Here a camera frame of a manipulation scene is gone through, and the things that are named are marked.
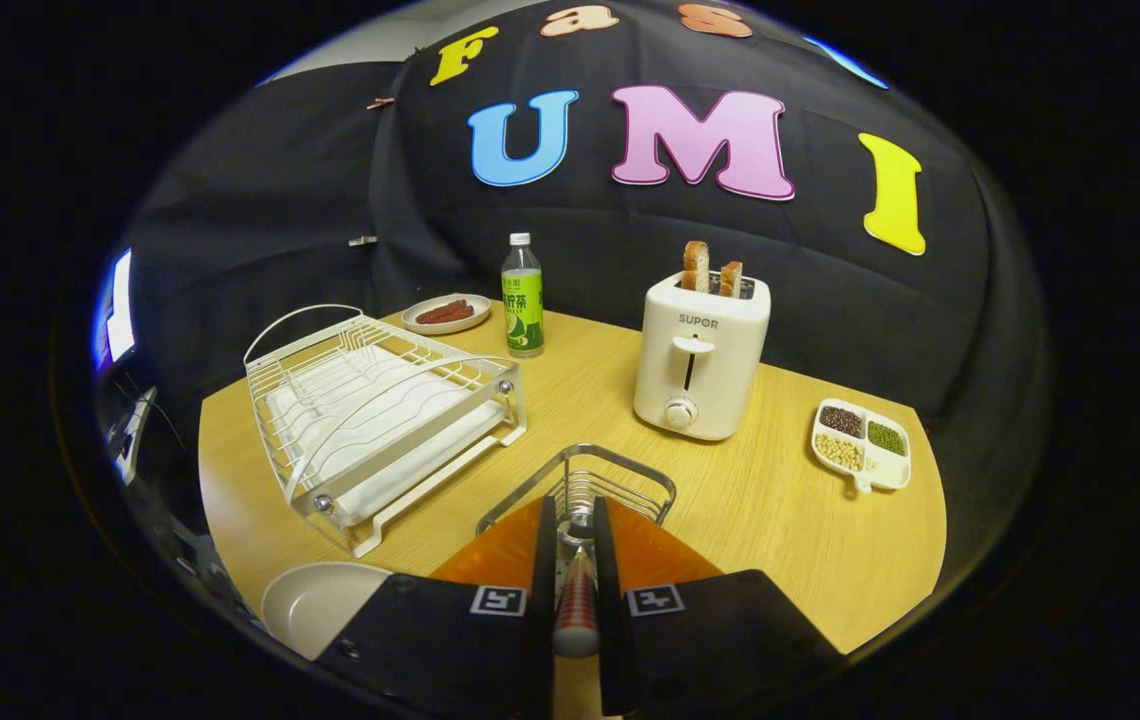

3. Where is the lit screen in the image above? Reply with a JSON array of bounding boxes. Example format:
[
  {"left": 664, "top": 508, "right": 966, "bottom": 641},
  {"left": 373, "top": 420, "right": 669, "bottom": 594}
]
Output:
[{"left": 93, "top": 248, "right": 136, "bottom": 371}]

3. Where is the pile of pale soybeans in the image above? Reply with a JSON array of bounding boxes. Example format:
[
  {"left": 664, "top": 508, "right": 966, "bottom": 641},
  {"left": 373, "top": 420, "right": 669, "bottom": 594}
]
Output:
[{"left": 815, "top": 434, "right": 865, "bottom": 472}]

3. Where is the white divided dish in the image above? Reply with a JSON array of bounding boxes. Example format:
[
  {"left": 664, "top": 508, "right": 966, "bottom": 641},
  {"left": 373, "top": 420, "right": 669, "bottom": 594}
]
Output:
[{"left": 810, "top": 398, "right": 913, "bottom": 495}]

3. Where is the metal wire basket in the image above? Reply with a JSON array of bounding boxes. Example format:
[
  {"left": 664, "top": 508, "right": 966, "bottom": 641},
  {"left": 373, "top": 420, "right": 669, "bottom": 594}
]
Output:
[{"left": 475, "top": 444, "right": 678, "bottom": 581}]

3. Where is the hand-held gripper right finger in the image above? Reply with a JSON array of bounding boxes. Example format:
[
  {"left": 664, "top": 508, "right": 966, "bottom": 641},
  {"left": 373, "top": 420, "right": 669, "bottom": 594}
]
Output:
[{"left": 594, "top": 495, "right": 843, "bottom": 717}]

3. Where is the small beige dish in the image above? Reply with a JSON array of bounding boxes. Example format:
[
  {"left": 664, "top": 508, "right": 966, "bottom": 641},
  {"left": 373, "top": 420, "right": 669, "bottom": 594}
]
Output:
[{"left": 401, "top": 293, "right": 493, "bottom": 335}]

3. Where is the black backdrop cloth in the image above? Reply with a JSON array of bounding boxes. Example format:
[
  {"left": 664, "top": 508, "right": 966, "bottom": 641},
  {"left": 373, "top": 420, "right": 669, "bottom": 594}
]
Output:
[{"left": 120, "top": 0, "right": 1051, "bottom": 481}]

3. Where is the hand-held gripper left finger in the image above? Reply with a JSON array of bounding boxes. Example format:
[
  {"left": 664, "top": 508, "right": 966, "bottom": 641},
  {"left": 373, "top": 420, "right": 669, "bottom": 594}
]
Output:
[{"left": 315, "top": 495, "right": 558, "bottom": 720}]

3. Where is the white wire dish rack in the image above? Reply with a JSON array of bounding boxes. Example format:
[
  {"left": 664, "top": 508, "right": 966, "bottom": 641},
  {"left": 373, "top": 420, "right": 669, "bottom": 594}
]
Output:
[{"left": 243, "top": 304, "right": 529, "bottom": 558}]

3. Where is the green label drink bottle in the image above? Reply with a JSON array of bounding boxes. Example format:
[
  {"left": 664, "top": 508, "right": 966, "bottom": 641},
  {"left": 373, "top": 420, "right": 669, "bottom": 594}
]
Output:
[{"left": 501, "top": 233, "right": 546, "bottom": 359}]

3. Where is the white toaster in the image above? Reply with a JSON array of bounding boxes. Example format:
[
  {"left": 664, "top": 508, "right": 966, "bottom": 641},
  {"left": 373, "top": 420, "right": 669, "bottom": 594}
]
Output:
[{"left": 633, "top": 270, "right": 772, "bottom": 442}]

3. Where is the spoon with red checked handle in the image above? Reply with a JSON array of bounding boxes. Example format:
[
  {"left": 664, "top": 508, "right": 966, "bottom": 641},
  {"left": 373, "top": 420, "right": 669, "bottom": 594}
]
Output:
[{"left": 552, "top": 510, "right": 601, "bottom": 659}]

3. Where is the beige plate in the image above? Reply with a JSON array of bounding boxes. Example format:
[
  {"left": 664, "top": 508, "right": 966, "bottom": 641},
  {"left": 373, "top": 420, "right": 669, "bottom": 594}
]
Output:
[{"left": 261, "top": 561, "right": 396, "bottom": 662}]

